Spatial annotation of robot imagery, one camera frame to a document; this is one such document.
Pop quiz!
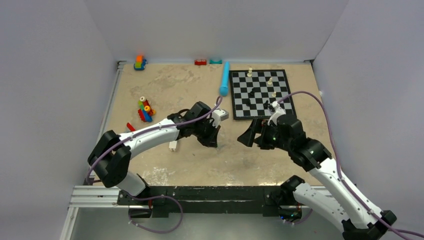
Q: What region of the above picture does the blue cylinder tool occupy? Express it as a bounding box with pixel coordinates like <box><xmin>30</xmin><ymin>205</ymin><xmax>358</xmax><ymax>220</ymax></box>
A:
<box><xmin>219</xmin><ymin>61</ymin><xmax>230</xmax><ymax>97</ymax></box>

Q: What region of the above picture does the colourful toy brick stack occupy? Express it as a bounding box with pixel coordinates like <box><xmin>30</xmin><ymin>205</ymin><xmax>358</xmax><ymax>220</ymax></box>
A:
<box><xmin>138</xmin><ymin>96</ymin><xmax>156</xmax><ymax>123</ymax></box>

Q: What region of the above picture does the white blue toy brick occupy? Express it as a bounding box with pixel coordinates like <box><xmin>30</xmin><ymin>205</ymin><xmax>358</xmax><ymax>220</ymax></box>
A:
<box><xmin>168</xmin><ymin>140</ymin><xmax>178</xmax><ymax>152</ymax></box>

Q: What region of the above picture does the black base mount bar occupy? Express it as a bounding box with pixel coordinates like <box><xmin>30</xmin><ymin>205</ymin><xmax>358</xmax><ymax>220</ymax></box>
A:
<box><xmin>117</xmin><ymin>186</ymin><xmax>303</xmax><ymax>222</ymax></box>

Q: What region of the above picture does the red grey toy hammer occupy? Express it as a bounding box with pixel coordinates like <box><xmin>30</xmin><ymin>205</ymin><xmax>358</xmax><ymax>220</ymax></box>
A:
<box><xmin>126</xmin><ymin>122</ymin><xmax>136</xmax><ymax>132</ymax></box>

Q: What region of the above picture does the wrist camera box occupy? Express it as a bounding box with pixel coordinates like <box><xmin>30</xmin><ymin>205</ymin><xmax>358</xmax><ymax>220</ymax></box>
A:
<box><xmin>211</xmin><ymin>109</ymin><xmax>229</xmax><ymax>128</ymax></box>
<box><xmin>267</xmin><ymin>101</ymin><xmax>286</xmax><ymax>126</ymax></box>

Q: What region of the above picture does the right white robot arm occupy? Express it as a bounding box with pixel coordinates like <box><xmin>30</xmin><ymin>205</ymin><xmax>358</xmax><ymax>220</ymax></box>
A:
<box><xmin>237</xmin><ymin>114</ymin><xmax>397</xmax><ymax>240</ymax></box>

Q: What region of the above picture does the red toy brick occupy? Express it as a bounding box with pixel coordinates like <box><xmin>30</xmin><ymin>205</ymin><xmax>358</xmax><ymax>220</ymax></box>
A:
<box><xmin>194</xmin><ymin>58</ymin><xmax>208</xmax><ymax>66</ymax></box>

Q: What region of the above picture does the teal toy piece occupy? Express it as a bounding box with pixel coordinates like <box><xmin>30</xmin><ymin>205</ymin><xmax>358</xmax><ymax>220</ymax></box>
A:
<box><xmin>209</xmin><ymin>58</ymin><xmax>223</xmax><ymax>65</ymax></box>

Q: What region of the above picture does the blue orange toy car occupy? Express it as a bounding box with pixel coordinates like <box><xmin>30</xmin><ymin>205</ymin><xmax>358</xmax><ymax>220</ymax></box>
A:
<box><xmin>133</xmin><ymin>55</ymin><xmax>147</xmax><ymax>71</ymax></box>

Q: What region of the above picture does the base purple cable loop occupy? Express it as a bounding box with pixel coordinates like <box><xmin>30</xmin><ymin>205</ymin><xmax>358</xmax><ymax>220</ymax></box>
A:
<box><xmin>127</xmin><ymin>194</ymin><xmax>184</xmax><ymax>235</ymax></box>

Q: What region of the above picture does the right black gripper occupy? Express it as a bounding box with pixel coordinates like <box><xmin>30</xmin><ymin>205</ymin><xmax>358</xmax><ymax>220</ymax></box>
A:
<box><xmin>237</xmin><ymin>117</ymin><xmax>292</xmax><ymax>152</ymax></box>

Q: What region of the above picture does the black white chessboard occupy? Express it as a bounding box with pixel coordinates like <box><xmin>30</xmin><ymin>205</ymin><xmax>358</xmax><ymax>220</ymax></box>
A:
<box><xmin>228</xmin><ymin>69</ymin><xmax>291</xmax><ymax>120</ymax></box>

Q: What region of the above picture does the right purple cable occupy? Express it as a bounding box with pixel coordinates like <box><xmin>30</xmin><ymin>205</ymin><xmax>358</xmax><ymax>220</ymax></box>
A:
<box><xmin>276</xmin><ymin>91</ymin><xmax>424</xmax><ymax>240</ymax></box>

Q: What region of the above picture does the aluminium frame rail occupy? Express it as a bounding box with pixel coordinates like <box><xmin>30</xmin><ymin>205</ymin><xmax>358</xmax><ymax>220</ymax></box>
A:
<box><xmin>59</xmin><ymin>185</ymin><xmax>120</xmax><ymax>240</ymax></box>

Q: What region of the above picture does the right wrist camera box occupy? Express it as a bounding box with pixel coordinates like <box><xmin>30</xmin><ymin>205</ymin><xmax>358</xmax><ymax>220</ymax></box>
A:
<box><xmin>267</xmin><ymin>101</ymin><xmax>286</xmax><ymax>126</ymax></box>

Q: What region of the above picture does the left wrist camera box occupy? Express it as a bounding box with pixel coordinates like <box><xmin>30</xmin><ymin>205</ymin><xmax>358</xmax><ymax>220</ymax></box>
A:
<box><xmin>211</xmin><ymin>109</ymin><xmax>229</xmax><ymax>128</ymax></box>

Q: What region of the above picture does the white chess pawn far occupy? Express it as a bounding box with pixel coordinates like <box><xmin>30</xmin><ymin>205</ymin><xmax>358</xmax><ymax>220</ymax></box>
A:
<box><xmin>246</xmin><ymin>67</ymin><xmax>253</xmax><ymax>78</ymax></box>

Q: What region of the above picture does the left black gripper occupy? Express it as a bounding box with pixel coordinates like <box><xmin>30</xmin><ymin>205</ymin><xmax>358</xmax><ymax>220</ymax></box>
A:
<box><xmin>192</xmin><ymin>118</ymin><xmax>220</xmax><ymax>148</ymax></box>

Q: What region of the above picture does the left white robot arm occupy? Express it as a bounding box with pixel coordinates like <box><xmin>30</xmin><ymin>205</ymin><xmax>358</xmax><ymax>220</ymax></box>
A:
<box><xmin>87</xmin><ymin>101</ymin><xmax>229</xmax><ymax>205</ymax></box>

